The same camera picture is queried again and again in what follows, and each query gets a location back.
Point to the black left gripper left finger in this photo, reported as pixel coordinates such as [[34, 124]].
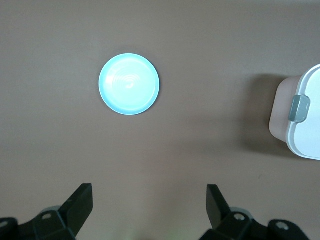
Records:
[[75, 210]]

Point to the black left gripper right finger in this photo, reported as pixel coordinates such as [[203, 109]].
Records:
[[217, 212]]

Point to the pink box with white lid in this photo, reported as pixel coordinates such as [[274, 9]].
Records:
[[308, 135]]

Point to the grey box latch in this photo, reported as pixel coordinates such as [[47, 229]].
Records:
[[299, 108]]

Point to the light blue round plate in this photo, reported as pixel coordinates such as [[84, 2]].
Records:
[[129, 85]]

